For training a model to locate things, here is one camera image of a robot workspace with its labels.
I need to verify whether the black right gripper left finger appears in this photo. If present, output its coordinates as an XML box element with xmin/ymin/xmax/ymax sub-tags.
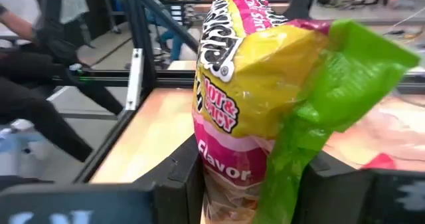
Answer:
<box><xmin>0</xmin><ymin>134</ymin><xmax>205</xmax><ymax>224</ymax></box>

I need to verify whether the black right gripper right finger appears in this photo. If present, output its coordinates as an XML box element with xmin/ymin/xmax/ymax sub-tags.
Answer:
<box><xmin>292</xmin><ymin>150</ymin><xmax>425</xmax><ymax>224</ymax></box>

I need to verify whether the green-edged shrimp ramen pack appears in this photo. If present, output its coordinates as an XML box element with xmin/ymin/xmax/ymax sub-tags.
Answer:
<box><xmin>191</xmin><ymin>0</ymin><xmax>422</xmax><ymax>224</ymax></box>

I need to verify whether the person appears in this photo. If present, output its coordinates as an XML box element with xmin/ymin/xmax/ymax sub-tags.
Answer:
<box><xmin>142</xmin><ymin>0</ymin><xmax>189</xmax><ymax>62</ymax></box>
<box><xmin>0</xmin><ymin>0</ymin><xmax>124</xmax><ymax>164</ymax></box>

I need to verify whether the black aluminium table frame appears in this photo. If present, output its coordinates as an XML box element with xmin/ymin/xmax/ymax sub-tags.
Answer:
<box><xmin>51</xmin><ymin>0</ymin><xmax>425</xmax><ymax>184</ymax></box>

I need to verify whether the silver frame bracket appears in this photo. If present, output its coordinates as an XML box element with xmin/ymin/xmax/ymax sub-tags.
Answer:
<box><xmin>125</xmin><ymin>47</ymin><xmax>144</xmax><ymax>112</ymax></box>

